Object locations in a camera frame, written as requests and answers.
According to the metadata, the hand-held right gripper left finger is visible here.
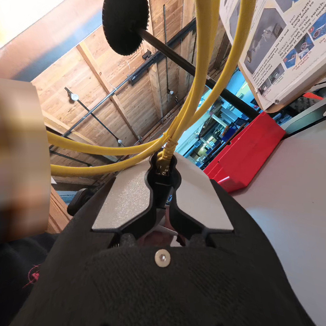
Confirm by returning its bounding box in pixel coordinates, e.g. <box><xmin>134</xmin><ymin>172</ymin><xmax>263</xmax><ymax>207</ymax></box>
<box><xmin>92</xmin><ymin>153</ymin><xmax>160</xmax><ymax>239</ymax></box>

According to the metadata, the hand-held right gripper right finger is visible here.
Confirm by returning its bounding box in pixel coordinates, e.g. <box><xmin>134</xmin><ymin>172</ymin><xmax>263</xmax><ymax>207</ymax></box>
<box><xmin>169</xmin><ymin>153</ymin><xmax>234</xmax><ymax>240</ymax></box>

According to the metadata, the black ethernet splitter box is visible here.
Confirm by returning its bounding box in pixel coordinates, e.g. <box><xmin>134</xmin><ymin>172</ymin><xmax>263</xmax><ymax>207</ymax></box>
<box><xmin>152</xmin><ymin>163</ymin><xmax>177</xmax><ymax>209</ymax></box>

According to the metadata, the yellow ethernet cable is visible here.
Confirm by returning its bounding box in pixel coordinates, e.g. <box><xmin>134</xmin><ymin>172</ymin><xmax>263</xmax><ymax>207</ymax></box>
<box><xmin>47</xmin><ymin>0</ymin><xmax>258</xmax><ymax>179</ymax></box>

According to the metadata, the person's left hand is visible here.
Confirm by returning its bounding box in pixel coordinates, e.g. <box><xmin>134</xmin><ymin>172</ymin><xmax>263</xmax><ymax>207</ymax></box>
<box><xmin>142</xmin><ymin>213</ymin><xmax>179</xmax><ymax>247</ymax></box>

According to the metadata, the red plastic bin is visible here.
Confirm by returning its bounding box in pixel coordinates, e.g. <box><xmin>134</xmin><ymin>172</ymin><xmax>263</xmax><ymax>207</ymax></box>
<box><xmin>203</xmin><ymin>111</ymin><xmax>286</xmax><ymax>193</ymax></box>

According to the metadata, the person's black hoodie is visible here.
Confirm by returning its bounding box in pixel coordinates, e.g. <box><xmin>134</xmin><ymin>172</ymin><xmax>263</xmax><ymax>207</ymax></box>
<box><xmin>0</xmin><ymin>233</ymin><xmax>60</xmax><ymax>326</ymax></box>

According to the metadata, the dark grey slab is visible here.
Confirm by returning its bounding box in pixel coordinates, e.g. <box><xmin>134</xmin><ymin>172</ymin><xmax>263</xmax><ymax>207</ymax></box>
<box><xmin>280</xmin><ymin>98</ymin><xmax>326</xmax><ymax>135</ymax></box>

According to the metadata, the printed instruction board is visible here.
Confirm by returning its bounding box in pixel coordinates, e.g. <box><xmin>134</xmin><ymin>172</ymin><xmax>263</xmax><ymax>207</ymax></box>
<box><xmin>219</xmin><ymin>0</ymin><xmax>326</xmax><ymax>112</ymax></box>

